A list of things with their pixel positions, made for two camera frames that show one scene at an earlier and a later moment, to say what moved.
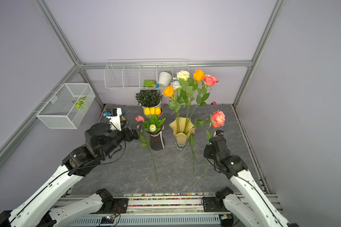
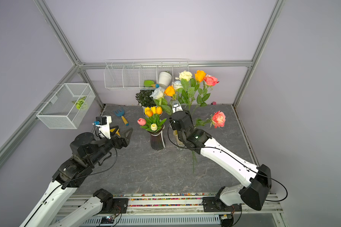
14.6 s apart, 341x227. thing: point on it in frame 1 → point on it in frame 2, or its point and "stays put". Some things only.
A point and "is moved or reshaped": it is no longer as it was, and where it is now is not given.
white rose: [175, 84] stays put
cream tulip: [152, 127] stays put
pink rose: [217, 120] stays put
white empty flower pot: [165, 78] stays put
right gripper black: [206, 153] → [173, 121]
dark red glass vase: [156, 141] stays put
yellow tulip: [147, 111] is moved or reshaped
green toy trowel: [149, 83] stays put
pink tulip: [143, 139] is moved or reshaped
